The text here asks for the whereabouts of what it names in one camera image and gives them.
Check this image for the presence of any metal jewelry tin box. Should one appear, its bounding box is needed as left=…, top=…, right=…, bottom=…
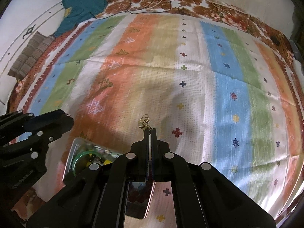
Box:
left=62, top=137, right=155, bottom=219

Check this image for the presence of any green bangle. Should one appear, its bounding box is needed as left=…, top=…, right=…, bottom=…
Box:
left=72, top=151, right=106, bottom=176

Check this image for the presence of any striped grey pillow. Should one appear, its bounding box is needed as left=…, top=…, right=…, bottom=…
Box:
left=8, top=32, right=55, bottom=80

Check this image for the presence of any striped colourful mat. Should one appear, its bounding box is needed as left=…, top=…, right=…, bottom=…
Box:
left=21, top=13, right=300, bottom=228

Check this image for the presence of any teal sweater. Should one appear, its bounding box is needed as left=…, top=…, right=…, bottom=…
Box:
left=54, top=0, right=108, bottom=38

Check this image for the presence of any black cable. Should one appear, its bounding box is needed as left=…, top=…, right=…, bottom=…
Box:
left=80, top=0, right=188, bottom=20

